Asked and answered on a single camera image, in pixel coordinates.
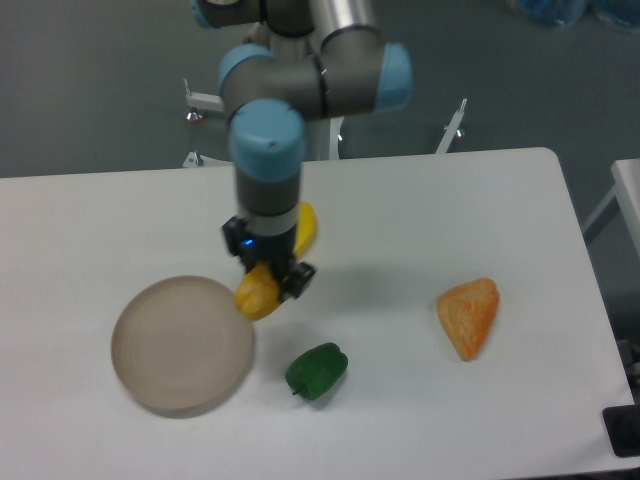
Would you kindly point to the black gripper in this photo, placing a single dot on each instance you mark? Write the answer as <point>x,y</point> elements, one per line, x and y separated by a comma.
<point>276,252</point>

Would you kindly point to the yellow bell pepper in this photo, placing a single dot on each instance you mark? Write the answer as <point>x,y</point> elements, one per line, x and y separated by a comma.
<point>258,294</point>

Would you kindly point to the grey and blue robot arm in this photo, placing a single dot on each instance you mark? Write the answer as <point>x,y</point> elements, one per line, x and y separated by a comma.
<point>268,102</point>

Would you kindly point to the beige round plate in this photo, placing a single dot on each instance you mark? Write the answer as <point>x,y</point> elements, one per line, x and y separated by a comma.
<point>180,345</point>

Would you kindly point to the green bell pepper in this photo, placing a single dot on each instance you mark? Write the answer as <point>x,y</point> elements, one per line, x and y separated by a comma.
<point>316,371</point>

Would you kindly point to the orange pepper slice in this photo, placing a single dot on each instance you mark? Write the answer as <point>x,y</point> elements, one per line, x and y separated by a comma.
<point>466,313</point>

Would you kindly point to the yellow banana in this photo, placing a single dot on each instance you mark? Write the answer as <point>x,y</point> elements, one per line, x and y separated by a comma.
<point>306,229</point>

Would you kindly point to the white side table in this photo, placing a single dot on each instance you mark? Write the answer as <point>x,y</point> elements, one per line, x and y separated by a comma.
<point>622,197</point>

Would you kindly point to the black device at edge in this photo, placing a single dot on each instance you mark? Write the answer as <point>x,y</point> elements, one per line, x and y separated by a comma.
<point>622,426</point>

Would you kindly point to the blue plastic bag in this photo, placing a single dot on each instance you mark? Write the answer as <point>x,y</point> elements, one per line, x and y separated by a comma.
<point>621,15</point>

